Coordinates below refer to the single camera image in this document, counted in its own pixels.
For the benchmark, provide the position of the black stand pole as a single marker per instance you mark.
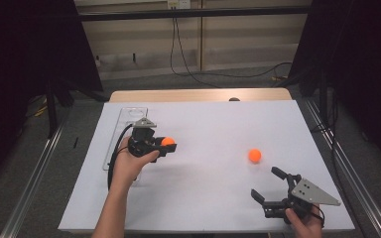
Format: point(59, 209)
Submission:
point(51, 112)
point(324, 99)

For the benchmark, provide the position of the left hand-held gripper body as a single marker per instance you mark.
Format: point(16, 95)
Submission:
point(142, 139)

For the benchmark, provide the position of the white table board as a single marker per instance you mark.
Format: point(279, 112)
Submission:
point(211, 132)

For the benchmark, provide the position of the black curtain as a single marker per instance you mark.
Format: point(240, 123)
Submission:
point(360, 49)
point(20, 49)

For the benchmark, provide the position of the white wall outlet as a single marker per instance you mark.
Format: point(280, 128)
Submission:
point(178, 4)

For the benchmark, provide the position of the clear plastic container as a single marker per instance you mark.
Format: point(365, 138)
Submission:
point(125, 114)

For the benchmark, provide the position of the dark round table knob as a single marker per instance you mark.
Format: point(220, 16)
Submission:
point(234, 99)

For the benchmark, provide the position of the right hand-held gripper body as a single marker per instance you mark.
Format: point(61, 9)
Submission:
point(299, 198)

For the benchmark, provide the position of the aluminium floor rail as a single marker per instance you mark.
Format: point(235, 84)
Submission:
point(357, 185)
point(29, 190)

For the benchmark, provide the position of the person's right hand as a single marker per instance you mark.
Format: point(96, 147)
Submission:
point(306, 228)

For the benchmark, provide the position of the yellow floor item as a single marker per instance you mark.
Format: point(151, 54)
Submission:
point(279, 78)
point(40, 111)

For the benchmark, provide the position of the black pen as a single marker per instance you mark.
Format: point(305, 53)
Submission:
point(75, 142)

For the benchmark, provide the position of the black horizontal bar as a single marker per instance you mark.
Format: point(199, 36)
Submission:
point(195, 13)

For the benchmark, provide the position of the person's left hand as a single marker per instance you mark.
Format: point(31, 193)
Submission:
point(129, 167)

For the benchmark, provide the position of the orange ball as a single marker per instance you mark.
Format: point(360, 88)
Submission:
point(254, 155)
point(167, 141)

